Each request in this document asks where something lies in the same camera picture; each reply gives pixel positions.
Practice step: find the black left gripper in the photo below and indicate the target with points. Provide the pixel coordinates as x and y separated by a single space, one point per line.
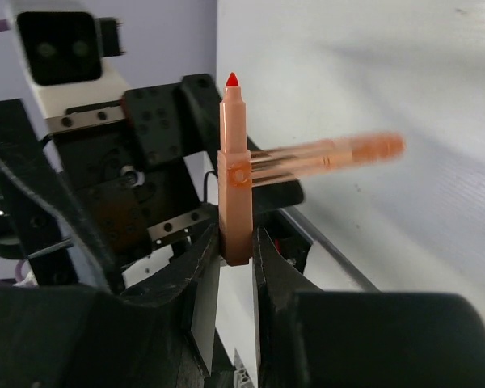
111 184

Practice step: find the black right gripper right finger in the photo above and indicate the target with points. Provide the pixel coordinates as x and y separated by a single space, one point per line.
313 338

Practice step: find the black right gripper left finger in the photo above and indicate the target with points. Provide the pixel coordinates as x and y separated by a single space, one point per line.
158 333

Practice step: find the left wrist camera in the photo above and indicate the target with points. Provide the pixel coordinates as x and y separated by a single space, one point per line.
65 51

